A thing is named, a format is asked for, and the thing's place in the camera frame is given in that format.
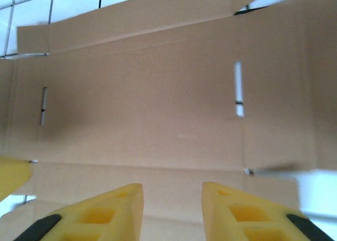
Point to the brown cardboard box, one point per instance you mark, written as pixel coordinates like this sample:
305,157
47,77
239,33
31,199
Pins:
158,106

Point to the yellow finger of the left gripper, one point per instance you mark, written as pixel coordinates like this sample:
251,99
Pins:
13,175

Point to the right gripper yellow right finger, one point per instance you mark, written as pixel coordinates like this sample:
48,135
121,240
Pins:
250,220

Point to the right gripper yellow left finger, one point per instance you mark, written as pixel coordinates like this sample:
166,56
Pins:
100,220

